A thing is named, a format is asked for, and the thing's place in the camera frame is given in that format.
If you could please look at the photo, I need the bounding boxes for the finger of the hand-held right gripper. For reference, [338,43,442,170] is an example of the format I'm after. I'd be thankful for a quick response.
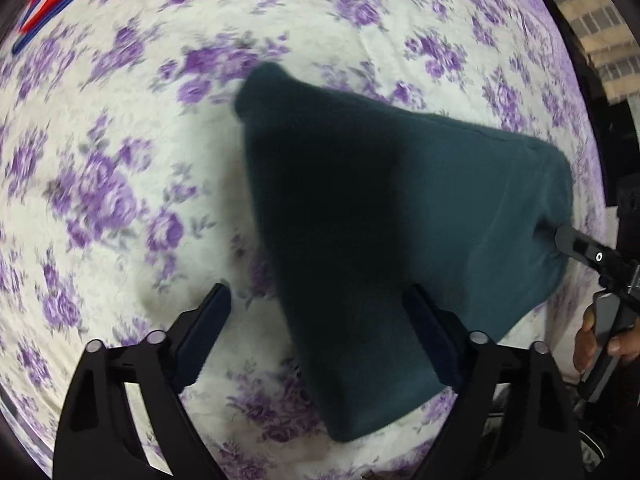
[554,225,623,276]

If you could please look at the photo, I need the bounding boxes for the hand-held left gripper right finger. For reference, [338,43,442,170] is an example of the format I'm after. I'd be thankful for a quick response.
[402,284,586,480]

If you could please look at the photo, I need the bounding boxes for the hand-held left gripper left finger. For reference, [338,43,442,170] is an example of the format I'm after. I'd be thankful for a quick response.
[52,282,233,480]

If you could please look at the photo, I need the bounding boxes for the teal pants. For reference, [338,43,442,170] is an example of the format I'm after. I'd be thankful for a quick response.
[234,62,575,443]

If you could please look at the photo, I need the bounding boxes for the person's right hand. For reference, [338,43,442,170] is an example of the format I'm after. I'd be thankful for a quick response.
[572,305,640,377]

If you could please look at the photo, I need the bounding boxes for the purple floral bed sheet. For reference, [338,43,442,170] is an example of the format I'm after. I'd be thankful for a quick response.
[0,0,616,480]

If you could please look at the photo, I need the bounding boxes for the window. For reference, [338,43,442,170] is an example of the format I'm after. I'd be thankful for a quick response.
[552,0,640,106]

